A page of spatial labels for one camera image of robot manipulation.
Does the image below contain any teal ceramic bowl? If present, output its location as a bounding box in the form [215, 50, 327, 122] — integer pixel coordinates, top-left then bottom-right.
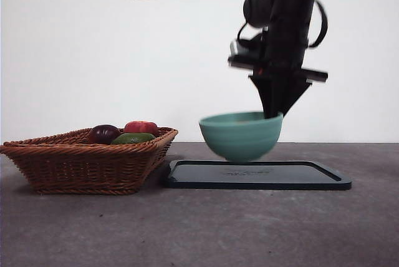
[199, 111, 285, 163]

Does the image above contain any dark teal rectangular tray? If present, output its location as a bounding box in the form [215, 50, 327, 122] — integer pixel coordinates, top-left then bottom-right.
[160, 159, 353, 191]

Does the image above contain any red fruit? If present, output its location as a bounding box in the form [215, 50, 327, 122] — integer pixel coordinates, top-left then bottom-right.
[123, 120, 159, 138]

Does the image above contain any green fruit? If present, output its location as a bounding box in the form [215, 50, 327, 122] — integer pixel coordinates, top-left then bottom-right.
[110, 132, 156, 146]

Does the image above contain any dark purple fruit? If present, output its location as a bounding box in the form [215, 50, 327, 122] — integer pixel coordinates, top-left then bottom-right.
[87, 124, 120, 145]

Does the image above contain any brown wicker basket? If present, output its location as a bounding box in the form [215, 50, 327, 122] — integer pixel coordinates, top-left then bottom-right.
[0, 126, 179, 196]

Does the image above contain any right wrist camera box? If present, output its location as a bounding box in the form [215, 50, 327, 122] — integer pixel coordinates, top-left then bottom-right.
[229, 31, 266, 62]

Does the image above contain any long black right arm cable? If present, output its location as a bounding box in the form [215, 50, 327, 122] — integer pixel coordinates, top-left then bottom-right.
[236, 0, 265, 43]

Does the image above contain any short black right arm cable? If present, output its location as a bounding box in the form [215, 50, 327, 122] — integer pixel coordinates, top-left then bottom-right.
[306, 0, 329, 50]

